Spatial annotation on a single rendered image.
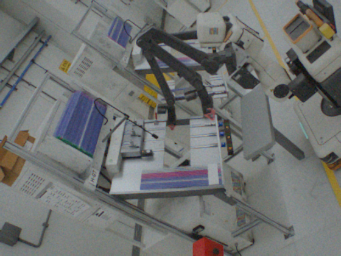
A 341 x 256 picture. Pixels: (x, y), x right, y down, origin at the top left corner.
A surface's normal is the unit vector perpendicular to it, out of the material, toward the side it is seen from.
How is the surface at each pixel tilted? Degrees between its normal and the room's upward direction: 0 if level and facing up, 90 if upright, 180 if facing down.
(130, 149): 43
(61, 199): 90
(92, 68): 90
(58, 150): 90
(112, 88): 90
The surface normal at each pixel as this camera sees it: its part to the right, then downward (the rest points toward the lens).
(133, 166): -0.13, -0.75
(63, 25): -0.03, 0.65
